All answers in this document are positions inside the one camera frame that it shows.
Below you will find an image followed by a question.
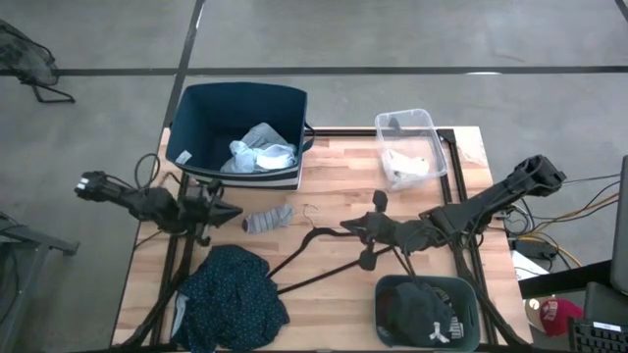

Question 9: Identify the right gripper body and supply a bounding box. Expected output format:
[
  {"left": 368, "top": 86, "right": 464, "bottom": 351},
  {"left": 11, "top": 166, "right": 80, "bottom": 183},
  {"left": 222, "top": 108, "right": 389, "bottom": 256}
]
[{"left": 340, "top": 212, "right": 409, "bottom": 254}]

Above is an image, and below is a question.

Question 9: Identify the red cap white print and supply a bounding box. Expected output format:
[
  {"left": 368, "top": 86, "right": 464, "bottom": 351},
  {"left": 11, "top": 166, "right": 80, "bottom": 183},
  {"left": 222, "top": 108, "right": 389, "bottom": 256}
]
[{"left": 538, "top": 297, "right": 584, "bottom": 338}]

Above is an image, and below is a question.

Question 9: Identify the yellow cable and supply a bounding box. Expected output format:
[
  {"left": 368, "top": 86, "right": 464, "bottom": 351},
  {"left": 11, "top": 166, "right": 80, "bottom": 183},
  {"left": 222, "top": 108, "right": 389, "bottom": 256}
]
[{"left": 519, "top": 192, "right": 621, "bottom": 269}]

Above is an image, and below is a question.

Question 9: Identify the light blue cloth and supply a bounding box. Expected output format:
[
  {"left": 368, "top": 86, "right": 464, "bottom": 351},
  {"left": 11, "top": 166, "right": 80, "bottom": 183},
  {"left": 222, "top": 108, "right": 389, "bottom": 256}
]
[{"left": 219, "top": 122, "right": 299, "bottom": 175}]

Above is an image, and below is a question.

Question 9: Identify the teal plastic bin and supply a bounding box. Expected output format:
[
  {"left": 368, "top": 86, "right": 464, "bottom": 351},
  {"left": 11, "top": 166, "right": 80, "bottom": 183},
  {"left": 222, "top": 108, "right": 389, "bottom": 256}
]
[{"left": 373, "top": 273, "right": 482, "bottom": 353}]

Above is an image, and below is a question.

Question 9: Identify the black cap white logo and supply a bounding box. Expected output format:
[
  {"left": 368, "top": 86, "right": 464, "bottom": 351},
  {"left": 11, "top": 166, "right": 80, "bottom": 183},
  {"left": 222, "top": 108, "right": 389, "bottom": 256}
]
[{"left": 387, "top": 281, "right": 455, "bottom": 347}]

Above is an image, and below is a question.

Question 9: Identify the black velvet clothes hanger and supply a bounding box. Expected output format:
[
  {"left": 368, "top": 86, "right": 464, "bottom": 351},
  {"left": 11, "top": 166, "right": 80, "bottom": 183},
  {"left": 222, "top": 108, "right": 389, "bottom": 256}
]
[{"left": 266, "top": 203, "right": 394, "bottom": 295}]

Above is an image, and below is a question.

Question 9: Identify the black mesh chair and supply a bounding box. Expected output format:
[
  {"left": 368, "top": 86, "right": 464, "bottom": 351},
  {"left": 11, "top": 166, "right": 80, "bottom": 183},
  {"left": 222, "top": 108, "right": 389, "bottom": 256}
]
[{"left": 0, "top": 19, "right": 78, "bottom": 105}]

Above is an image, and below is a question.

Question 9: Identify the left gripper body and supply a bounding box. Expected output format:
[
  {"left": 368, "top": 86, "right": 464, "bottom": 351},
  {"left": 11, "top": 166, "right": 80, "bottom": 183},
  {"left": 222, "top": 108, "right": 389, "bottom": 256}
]
[{"left": 180, "top": 183, "right": 223, "bottom": 246}]

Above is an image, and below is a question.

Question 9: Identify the plain white sock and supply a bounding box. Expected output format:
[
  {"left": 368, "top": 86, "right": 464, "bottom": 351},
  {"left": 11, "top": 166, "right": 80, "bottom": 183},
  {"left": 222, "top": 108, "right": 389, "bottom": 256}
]
[{"left": 390, "top": 172, "right": 424, "bottom": 191}]

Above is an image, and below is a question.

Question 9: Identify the navy white striped fabric bin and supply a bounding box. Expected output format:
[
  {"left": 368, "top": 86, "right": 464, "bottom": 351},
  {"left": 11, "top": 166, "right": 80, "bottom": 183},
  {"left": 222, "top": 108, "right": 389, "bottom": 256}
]
[{"left": 165, "top": 81, "right": 316, "bottom": 191}]

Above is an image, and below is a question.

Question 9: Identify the black cap white lettering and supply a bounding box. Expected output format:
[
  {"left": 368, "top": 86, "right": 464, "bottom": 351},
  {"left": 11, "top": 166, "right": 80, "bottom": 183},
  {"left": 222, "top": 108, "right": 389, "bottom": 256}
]
[{"left": 431, "top": 286, "right": 468, "bottom": 342}]

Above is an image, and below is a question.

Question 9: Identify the white paper sheet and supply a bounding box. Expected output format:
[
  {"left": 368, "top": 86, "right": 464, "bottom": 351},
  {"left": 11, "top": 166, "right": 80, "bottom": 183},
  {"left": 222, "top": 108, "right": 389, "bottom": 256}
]
[{"left": 509, "top": 249, "right": 551, "bottom": 281}]

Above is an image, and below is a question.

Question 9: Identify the black cable loop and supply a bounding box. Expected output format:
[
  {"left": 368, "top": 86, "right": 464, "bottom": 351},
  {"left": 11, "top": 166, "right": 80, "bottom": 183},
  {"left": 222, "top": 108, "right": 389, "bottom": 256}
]
[{"left": 133, "top": 153, "right": 162, "bottom": 190}]

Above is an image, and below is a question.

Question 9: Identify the black power adapter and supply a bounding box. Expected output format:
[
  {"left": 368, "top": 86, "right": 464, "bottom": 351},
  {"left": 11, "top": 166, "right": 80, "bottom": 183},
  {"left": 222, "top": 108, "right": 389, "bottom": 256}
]
[{"left": 509, "top": 237, "right": 559, "bottom": 261}]

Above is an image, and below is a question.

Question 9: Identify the navy dotted cloth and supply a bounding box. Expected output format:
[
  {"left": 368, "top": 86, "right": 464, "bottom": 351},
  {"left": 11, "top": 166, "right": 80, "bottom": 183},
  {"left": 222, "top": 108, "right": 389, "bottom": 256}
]
[{"left": 170, "top": 243, "right": 291, "bottom": 353}]

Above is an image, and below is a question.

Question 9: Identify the grey striped sock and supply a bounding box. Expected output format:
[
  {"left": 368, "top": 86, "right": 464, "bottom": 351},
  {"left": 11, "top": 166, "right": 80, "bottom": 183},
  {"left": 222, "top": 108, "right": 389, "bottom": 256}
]
[{"left": 240, "top": 204, "right": 295, "bottom": 235}]

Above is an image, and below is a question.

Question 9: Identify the clear plastic container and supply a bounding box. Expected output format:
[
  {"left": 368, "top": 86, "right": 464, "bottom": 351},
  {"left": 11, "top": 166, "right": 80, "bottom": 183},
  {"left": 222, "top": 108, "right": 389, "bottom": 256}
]
[{"left": 374, "top": 108, "right": 449, "bottom": 191}]

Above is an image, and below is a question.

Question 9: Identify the dark monitor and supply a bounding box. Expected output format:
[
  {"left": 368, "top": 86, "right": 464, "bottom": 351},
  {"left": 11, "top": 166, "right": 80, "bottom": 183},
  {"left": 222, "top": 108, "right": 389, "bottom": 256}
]
[{"left": 609, "top": 154, "right": 628, "bottom": 295}]

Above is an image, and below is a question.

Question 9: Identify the black keyboard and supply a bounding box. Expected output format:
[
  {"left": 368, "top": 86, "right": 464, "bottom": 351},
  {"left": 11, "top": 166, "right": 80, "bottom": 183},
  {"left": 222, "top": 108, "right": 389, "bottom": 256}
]
[{"left": 567, "top": 317, "right": 628, "bottom": 353}]

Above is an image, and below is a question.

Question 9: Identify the black diagonal frame brace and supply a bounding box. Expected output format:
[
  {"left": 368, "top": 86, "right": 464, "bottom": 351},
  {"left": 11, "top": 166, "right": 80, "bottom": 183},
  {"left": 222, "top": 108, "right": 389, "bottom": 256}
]
[
  {"left": 117, "top": 274, "right": 190, "bottom": 348},
  {"left": 460, "top": 264, "right": 534, "bottom": 347}
]

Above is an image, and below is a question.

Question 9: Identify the white cloth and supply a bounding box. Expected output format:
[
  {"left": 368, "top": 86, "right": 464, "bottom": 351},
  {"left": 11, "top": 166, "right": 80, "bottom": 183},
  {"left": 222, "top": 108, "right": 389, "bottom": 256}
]
[{"left": 255, "top": 144, "right": 298, "bottom": 172}]

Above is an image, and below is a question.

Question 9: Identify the grey metal stand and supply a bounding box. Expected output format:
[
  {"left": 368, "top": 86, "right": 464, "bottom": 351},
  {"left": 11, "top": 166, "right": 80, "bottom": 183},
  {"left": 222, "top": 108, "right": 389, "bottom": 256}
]
[{"left": 0, "top": 210, "right": 80, "bottom": 353}]

